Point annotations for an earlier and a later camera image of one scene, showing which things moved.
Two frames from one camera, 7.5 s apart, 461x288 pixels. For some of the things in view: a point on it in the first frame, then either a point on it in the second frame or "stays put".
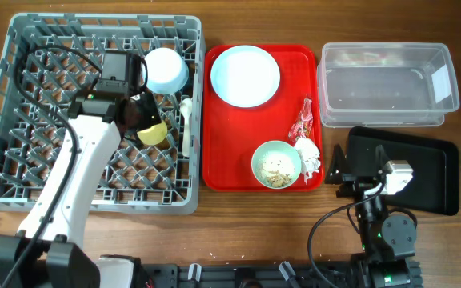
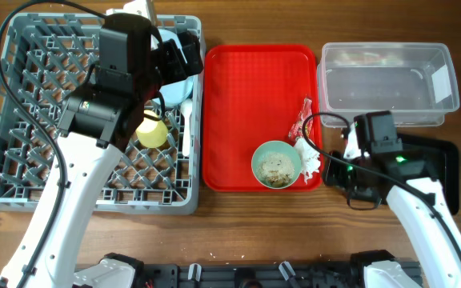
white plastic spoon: (186, 106) stays put
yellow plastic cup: (154, 134) stays put
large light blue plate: (245, 76) to (176, 91)
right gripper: (356, 185) to (332, 175)
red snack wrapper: (302, 126) stays put
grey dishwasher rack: (50, 59) stays put
